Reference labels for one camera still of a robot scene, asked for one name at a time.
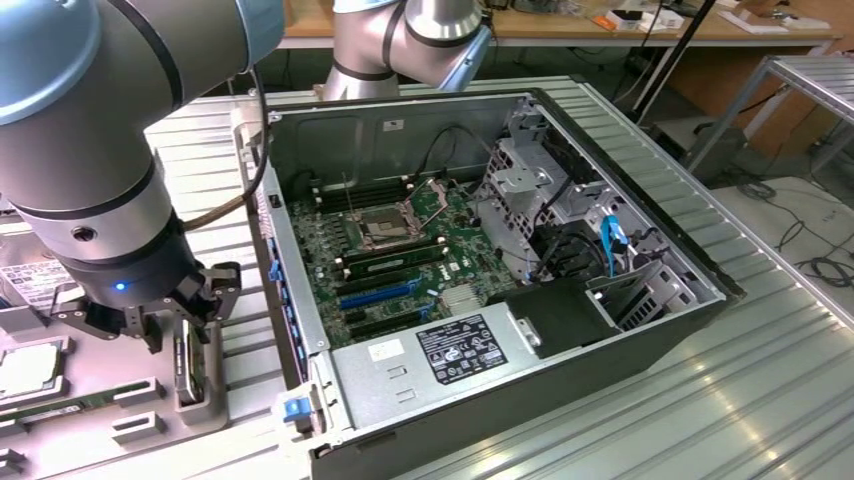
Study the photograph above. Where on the metal socket cover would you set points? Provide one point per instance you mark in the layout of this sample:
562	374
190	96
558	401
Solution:
430	200

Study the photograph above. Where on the graphics card with black fan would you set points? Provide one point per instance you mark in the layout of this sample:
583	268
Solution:
190	365

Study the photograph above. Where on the CPU socket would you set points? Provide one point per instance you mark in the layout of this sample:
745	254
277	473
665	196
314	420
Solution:
387	227

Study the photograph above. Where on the black slanted pole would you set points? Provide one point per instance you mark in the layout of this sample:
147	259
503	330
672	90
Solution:
674	50

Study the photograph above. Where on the long black expansion slot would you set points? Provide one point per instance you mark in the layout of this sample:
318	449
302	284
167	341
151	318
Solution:
374	289

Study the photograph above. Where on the metal slat side table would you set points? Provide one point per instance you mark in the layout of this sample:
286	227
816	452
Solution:
808	75

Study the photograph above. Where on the green motherboard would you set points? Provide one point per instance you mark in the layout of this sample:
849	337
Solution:
461	240

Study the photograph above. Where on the green installed RAM stick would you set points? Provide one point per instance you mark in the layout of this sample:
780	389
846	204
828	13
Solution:
394	261

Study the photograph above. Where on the blue expansion slot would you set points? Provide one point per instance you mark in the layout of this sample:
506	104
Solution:
383	298

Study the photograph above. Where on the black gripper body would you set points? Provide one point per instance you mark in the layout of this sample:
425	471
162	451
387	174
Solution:
127	280

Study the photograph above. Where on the silver CPU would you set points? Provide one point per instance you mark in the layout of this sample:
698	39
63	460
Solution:
27	367

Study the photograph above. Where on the white flat box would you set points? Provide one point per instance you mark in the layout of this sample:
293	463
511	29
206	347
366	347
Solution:
754	22

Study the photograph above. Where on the thin metal locking lever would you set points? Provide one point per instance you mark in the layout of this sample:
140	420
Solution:
349	200

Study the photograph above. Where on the silver disk bay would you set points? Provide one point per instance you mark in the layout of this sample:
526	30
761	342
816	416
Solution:
654	295

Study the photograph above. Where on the silver power supply with label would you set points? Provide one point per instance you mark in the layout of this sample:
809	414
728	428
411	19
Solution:
374	390

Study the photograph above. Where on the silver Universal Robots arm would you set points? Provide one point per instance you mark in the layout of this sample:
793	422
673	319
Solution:
67	150

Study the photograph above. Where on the silver chipset heat sink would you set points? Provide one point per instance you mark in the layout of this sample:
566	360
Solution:
461	299

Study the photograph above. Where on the black box on floor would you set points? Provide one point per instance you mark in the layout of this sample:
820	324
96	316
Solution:
701	150

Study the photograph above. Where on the large cardboard box under desk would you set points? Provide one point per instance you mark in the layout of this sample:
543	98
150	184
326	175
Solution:
794	115

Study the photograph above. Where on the wooden desk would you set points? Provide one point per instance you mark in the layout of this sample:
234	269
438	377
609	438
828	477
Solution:
567	30

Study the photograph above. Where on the silver perforated drive cage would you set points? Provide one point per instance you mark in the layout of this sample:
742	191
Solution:
514	210

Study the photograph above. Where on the black RAM slot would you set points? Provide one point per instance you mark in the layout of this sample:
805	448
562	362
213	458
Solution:
369	203
366	197
361	185
363	191

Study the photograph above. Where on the black and white box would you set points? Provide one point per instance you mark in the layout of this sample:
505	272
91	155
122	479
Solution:
650	19

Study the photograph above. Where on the short black expansion slot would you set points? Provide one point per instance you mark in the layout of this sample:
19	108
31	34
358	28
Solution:
390	330
374	318

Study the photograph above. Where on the orange and white box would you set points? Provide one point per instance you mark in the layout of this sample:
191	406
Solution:
608	21

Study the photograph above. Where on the grey parts rack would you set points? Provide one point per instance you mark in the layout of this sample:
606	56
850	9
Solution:
100	390

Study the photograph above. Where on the hard disk with blue carrier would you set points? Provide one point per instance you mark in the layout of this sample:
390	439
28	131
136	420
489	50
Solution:
27	282

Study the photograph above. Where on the blue case corner latch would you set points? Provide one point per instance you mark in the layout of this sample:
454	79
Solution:
297	411

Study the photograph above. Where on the blue card retention clip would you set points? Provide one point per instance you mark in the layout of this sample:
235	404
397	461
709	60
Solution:
271	260

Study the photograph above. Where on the black plastic shroud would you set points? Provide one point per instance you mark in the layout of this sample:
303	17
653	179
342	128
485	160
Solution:
561	315

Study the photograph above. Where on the open black PC case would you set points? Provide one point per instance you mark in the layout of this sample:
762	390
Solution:
668	210

